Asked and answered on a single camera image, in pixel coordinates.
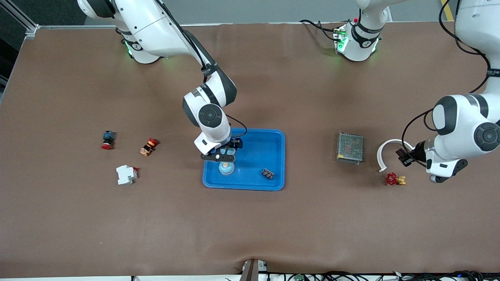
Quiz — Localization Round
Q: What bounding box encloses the white curved plastic bracket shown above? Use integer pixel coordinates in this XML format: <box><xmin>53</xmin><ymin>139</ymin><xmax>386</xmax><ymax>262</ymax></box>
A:
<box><xmin>377</xmin><ymin>139</ymin><xmax>414</xmax><ymax>173</ymax></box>

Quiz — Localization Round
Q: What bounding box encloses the table edge clamp post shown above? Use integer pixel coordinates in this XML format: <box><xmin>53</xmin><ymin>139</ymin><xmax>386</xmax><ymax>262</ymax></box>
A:
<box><xmin>241</xmin><ymin>259</ymin><xmax>268</xmax><ymax>281</ymax></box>

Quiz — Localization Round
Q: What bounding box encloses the metal mesh power supply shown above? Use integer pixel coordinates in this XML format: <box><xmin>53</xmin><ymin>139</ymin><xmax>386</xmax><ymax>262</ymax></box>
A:
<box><xmin>336</xmin><ymin>132</ymin><xmax>364</xmax><ymax>165</ymax></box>

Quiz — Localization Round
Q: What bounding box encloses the brown table cover mat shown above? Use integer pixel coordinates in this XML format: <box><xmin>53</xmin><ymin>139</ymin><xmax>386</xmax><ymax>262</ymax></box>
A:
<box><xmin>0</xmin><ymin>22</ymin><xmax>500</xmax><ymax>278</ymax></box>

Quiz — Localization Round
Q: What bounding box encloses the brass valve red handwheel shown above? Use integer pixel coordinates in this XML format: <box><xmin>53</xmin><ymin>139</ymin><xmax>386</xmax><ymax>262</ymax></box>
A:
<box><xmin>386</xmin><ymin>172</ymin><xmax>407</xmax><ymax>186</ymax></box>

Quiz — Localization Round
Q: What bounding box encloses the white circuit breaker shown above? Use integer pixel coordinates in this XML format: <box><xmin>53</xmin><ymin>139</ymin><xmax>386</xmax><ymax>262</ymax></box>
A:
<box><xmin>116</xmin><ymin>164</ymin><xmax>139</xmax><ymax>186</ymax></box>

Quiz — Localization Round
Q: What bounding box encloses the aluminium frame rail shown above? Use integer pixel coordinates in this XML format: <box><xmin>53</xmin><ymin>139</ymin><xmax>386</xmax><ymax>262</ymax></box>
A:
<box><xmin>0</xmin><ymin>0</ymin><xmax>39</xmax><ymax>39</ymax></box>

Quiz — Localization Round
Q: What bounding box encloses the black cable bundle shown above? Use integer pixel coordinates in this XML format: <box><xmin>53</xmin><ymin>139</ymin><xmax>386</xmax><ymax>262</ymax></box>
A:
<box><xmin>225</xmin><ymin>270</ymin><xmax>500</xmax><ymax>281</ymax></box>

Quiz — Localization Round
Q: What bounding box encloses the orange red push button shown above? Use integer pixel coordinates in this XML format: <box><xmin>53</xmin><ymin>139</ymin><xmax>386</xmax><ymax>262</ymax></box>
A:
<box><xmin>140</xmin><ymin>137</ymin><xmax>159</xmax><ymax>157</ymax></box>

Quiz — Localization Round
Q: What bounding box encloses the red emergency stop button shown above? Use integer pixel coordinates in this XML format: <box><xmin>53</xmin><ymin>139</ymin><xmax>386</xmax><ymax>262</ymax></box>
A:
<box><xmin>101</xmin><ymin>130</ymin><xmax>116</xmax><ymax>151</ymax></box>

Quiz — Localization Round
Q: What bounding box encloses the blue plastic tray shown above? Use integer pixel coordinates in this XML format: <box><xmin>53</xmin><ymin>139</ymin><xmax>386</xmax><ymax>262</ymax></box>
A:
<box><xmin>202</xmin><ymin>128</ymin><xmax>286</xmax><ymax>192</ymax></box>

